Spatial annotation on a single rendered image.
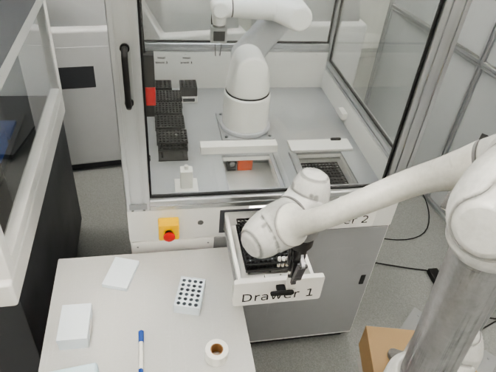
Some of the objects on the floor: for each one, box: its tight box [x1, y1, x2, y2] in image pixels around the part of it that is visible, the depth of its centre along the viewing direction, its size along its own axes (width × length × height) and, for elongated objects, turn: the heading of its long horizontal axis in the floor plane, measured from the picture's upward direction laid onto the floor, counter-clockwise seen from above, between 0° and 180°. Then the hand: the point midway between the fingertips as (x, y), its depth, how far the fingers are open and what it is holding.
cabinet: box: [131, 224, 389, 344], centre depth 241 cm, size 95×103×80 cm
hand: (291, 280), depth 145 cm, fingers closed
